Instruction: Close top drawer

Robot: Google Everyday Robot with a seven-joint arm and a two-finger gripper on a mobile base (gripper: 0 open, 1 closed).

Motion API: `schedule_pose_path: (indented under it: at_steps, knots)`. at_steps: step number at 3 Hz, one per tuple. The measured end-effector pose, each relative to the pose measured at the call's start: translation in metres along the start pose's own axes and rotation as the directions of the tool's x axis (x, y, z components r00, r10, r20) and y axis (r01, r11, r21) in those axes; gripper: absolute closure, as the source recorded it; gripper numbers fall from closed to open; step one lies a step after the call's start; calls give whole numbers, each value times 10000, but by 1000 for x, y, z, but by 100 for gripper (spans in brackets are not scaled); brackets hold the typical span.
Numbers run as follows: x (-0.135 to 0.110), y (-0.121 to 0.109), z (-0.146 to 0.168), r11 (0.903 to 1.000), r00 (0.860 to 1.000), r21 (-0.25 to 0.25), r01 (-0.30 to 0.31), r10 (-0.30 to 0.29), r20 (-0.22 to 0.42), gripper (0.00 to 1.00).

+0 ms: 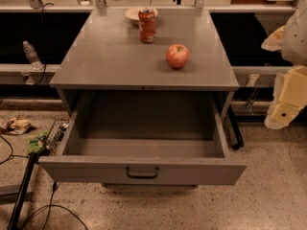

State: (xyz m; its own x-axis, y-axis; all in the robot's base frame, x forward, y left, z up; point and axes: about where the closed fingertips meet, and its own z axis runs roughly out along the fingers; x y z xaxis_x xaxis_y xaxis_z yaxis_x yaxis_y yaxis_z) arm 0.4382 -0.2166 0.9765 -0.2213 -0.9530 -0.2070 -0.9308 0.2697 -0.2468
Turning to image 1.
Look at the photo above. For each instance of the orange soda can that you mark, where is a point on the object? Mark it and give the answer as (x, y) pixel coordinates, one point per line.
(147, 25)

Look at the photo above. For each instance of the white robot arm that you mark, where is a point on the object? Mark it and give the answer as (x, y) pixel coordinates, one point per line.
(291, 39)

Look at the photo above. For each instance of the red apple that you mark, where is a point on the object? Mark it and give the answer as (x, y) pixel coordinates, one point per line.
(177, 55)

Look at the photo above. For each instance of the clear plastic water bottle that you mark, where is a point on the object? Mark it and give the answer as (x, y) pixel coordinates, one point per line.
(32, 56)

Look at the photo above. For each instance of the padded gripper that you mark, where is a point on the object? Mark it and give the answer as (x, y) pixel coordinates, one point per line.
(295, 40)

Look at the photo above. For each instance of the black drawer handle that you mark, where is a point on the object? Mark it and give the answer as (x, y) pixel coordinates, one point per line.
(142, 173)

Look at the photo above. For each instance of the white ceramic bowl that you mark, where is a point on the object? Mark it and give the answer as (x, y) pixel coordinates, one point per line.
(132, 14)

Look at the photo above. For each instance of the grey metal drawer cabinet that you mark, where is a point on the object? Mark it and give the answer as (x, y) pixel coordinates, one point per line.
(109, 56)

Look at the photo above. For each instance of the black stand leg left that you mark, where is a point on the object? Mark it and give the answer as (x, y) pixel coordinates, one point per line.
(22, 192)

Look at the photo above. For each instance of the black stand leg right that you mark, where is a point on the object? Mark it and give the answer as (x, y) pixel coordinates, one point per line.
(239, 139)

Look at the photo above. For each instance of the grey top drawer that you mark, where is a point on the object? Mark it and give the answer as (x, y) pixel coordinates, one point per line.
(181, 133)

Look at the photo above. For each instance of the wire mesh basket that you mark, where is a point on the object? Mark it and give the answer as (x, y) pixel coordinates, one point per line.
(56, 134)

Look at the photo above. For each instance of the black stand leg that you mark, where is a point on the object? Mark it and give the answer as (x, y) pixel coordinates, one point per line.
(239, 139)
(22, 192)

